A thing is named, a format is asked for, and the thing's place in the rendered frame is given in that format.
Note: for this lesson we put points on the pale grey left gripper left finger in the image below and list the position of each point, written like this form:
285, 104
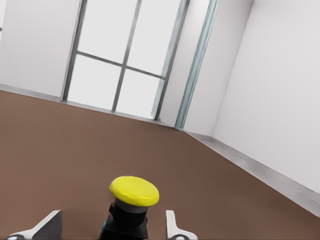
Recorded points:
47, 225

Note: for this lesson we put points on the grey framed window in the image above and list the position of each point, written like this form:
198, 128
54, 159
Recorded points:
120, 65

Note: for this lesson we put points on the pale green glass door edge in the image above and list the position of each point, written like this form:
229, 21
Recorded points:
193, 65

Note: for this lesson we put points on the black bottle with yellow cap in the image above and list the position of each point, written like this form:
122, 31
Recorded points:
130, 212

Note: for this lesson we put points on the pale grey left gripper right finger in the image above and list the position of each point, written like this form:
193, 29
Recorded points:
175, 229

